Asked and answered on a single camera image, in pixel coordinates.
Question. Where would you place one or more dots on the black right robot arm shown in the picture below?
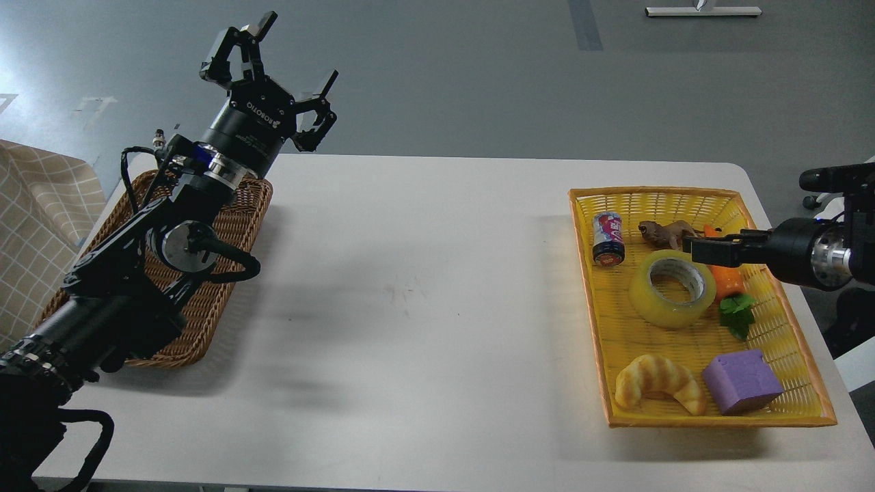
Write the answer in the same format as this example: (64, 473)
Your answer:
(815, 253)

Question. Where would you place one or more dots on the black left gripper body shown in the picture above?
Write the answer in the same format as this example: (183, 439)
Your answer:
(253, 124)

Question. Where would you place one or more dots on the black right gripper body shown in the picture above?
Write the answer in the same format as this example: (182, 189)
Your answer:
(789, 249)

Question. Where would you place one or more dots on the yellow tape roll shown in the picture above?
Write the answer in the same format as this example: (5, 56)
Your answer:
(668, 290)

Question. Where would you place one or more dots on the toy croissant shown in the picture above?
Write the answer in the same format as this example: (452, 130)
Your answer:
(651, 374)

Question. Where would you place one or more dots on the yellow plastic basket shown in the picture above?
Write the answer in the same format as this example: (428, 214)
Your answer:
(620, 335)

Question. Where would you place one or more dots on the orange toy carrot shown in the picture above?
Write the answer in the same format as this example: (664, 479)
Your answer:
(735, 305)

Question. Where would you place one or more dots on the white metal stand base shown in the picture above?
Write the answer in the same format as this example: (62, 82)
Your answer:
(703, 9)

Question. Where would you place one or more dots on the small soda can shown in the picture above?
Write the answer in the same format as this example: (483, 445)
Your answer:
(608, 242)

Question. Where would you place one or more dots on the purple foam block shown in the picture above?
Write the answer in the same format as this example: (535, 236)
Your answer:
(741, 382)

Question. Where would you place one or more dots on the beige checkered cloth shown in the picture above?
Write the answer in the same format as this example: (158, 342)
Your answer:
(49, 204)

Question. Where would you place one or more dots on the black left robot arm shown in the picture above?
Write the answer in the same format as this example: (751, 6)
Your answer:
(126, 297)

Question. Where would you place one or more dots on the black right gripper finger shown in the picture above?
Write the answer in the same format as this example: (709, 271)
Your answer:
(746, 239)
(731, 255)

